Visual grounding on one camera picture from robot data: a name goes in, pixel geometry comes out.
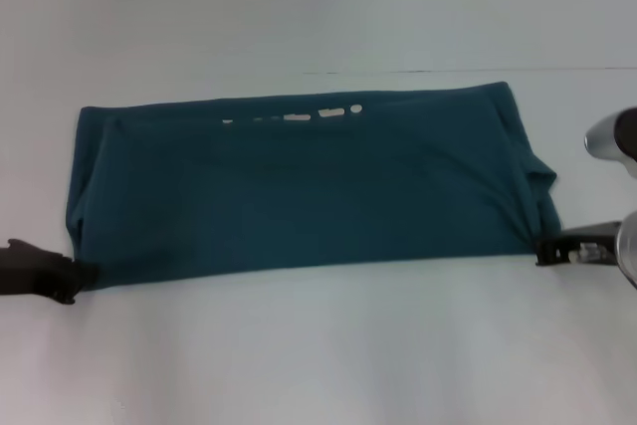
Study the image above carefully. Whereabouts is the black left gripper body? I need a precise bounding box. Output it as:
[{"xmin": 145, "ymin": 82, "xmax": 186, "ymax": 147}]
[{"xmin": 0, "ymin": 238, "xmax": 84, "ymax": 306}]

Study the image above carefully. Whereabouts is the clear cable plug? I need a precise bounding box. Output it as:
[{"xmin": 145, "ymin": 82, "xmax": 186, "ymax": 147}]
[{"xmin": 571, "ymin": 242, "xmax": 605, "ymax": 263}]

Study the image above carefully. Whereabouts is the teal blue shirt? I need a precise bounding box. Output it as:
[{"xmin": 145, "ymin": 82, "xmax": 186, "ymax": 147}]
[{"xmin": 65, "ymin": 81, "xmax": 564, "ymax": 293}]

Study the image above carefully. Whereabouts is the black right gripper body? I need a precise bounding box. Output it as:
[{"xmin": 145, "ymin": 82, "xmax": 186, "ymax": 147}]
[{"xmin": 545, "ymin": 220, "xmax": 624, "ymax": 266}]

